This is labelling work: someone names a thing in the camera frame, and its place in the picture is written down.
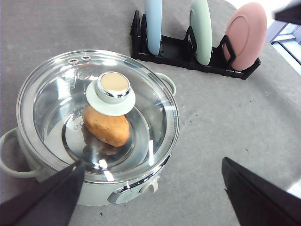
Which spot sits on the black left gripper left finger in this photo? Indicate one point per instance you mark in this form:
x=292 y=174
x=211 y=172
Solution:
x=51 y=202

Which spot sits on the brown potato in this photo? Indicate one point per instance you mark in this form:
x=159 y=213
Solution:
x=113 y=130

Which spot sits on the glass steamer lid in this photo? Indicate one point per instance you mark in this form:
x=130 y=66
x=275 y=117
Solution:
x=116 y=112

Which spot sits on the green plate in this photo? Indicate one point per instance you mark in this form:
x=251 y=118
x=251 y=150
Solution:
x=200 y=23

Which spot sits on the green electric steamer pot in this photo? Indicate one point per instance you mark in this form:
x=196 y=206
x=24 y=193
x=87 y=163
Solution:
x=17 y=163

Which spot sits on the black plate rack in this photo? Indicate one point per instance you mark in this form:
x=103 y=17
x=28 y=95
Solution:
x=188 y=50

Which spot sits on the pink plate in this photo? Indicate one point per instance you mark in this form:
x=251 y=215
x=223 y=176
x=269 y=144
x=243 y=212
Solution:
x=247 y=33

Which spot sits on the blue plate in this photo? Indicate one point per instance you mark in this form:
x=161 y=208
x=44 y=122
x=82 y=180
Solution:
x=153 y=11

